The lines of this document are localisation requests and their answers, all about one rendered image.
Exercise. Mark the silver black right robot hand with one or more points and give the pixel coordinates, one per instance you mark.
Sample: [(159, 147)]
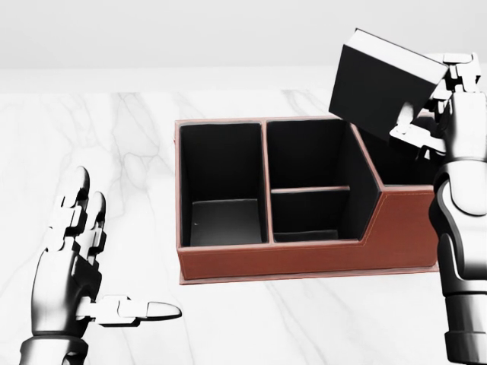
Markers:
[(466, 228)]

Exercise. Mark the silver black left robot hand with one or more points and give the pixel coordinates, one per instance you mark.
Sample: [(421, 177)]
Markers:
[(57, 289)]

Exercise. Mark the black book with white pages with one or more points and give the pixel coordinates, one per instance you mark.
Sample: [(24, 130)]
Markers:
[(373, 87)]

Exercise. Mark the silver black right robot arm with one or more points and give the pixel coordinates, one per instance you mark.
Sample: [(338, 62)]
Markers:
[(468, 334)]

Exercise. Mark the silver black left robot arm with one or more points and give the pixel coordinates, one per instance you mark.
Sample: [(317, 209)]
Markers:
[(45, 351)]

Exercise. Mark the red-brown desk caddy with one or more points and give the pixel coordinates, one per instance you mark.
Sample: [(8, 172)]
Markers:
[(304, 254)]

